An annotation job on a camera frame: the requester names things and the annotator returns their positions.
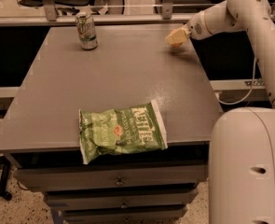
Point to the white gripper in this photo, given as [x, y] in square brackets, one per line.
[197, 27]

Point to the orange fruit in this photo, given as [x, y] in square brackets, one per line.
[177, 45]

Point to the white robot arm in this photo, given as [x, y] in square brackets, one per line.
[242, 147]

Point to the green kettle chip bag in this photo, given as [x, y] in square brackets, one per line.
[131, 130]

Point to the green white soda can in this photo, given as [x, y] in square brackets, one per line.
[86, 31]

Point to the grey drawer cabinet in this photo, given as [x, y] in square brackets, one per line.
[132, 65]

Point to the grey metal railing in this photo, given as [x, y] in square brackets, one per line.
[47, 13]

